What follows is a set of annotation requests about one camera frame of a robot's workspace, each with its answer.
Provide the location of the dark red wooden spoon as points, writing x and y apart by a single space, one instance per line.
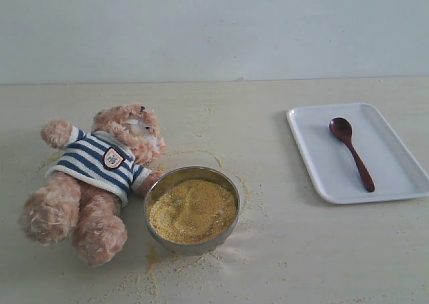
342 130

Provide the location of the tan teddy bear striped sweater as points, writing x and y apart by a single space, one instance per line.
91 181

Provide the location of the steel bowl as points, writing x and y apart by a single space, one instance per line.
173 178

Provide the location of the yellow millet grain in bowl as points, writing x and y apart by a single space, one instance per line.
192 212

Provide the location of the white plastic tray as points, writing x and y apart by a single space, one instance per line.
395 171

